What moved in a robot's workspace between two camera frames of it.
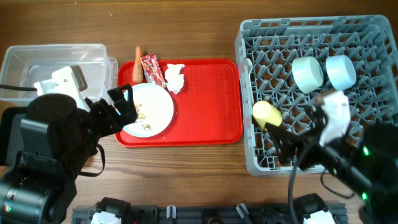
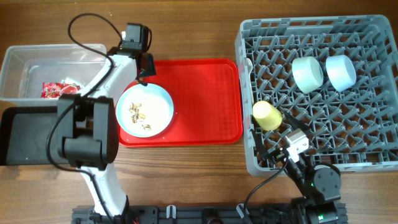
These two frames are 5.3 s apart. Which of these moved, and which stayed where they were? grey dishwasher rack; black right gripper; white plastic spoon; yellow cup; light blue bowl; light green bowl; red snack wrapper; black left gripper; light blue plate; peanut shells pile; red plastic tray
Moved: black right gripper; black left gripper; red snack wrapper
Stayed: peanut shells pile; yellow cup; grey dishwasher rack; red plastic tray; light blue bowl; light green bowl; light blue plate; white plastic spoon
